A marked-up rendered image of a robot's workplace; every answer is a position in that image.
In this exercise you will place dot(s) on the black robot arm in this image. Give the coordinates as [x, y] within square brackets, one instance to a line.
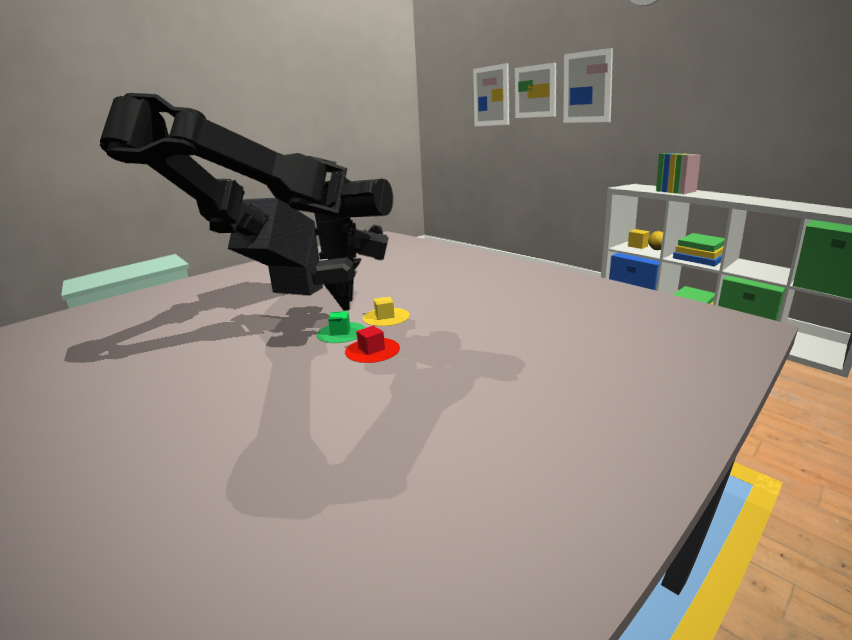
[134, 121]

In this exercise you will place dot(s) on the green circle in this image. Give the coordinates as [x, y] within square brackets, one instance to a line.
[324, 334]

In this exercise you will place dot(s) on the green cube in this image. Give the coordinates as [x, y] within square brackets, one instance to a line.
[339, 323]

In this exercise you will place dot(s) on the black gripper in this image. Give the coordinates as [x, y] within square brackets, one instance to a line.
[335, 274]

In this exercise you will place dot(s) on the yellow cube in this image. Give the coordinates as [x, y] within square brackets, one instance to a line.
[384, 308]

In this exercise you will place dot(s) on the red cube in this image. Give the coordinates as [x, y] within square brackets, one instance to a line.
[370, 340]

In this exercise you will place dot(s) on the yellow circle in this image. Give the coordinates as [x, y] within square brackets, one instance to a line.
[401, 315]

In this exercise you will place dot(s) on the red circle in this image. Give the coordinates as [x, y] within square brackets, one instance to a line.
[355, 354]

